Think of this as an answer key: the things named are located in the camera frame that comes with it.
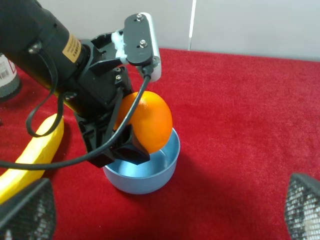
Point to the black mesh pen holder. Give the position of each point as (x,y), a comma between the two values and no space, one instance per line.
(10,83)

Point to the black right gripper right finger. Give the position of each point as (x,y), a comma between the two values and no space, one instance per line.
(302,207)

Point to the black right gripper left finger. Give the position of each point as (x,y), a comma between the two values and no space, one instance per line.
(30,214)

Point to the blue bowl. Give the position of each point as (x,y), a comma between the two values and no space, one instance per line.
(149,176)

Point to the orange fruit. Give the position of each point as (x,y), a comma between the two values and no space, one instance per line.
(152,122)

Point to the yellow banana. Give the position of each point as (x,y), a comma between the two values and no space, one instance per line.
(40,150)

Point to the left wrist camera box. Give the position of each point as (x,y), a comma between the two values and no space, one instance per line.
(136,44)

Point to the red tablecloth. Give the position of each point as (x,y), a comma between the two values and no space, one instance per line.
(245,124)

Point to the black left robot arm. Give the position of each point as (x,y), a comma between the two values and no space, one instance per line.
(29,37)

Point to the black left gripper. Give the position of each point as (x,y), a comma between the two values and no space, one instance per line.
(93,83)

